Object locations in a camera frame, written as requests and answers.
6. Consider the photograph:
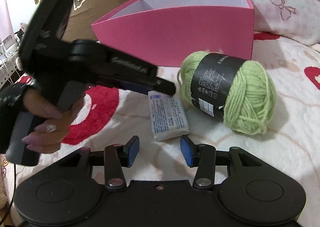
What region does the small white wipes packet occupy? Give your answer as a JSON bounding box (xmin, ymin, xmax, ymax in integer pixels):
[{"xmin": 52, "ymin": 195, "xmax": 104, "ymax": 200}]
[{"xmin": 148, "ymin": 91, "xmax": 189, "ymax": 141}]

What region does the green yarn ball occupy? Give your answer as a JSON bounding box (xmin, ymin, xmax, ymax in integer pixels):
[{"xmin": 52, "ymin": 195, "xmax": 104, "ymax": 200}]
[{"xmin": 177, "ymin": 51, "xmax": 277, "ymax": 135}]

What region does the left hand with painted nails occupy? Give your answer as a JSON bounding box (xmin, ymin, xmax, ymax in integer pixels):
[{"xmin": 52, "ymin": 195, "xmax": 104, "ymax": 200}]
[{"xmin": 22, "ymin": 89, "xmax": 84, "ymax": 154}]

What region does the red bear print blanket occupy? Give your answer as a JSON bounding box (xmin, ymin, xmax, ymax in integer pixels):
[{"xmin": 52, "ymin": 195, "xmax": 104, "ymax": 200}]
[{"xmin": 1, "ymin": 33, "xmax": 319, "ymax": 226}]

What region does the pink cardboard box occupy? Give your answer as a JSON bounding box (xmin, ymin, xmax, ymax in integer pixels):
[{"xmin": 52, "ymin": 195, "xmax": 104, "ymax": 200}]
[{"xmin": 92, "ymin": 0, "xmax": 254, "ymax": 67}]

